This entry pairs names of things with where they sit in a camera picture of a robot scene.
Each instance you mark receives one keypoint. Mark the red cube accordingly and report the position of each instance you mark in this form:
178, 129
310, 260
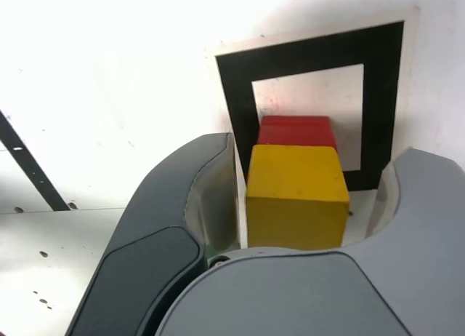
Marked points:
294, 130

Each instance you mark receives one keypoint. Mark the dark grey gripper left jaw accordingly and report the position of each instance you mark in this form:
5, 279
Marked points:
145, 241

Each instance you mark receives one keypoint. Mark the yellow cube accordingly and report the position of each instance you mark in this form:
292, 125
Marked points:
294, 190

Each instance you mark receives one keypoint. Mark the black tape strip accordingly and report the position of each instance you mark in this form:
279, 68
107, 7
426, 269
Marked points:
32, 168

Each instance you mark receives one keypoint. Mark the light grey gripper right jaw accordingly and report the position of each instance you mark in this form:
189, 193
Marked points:
363, 288

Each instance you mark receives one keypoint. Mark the black tape square outline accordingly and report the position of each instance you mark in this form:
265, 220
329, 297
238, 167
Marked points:
236, 96

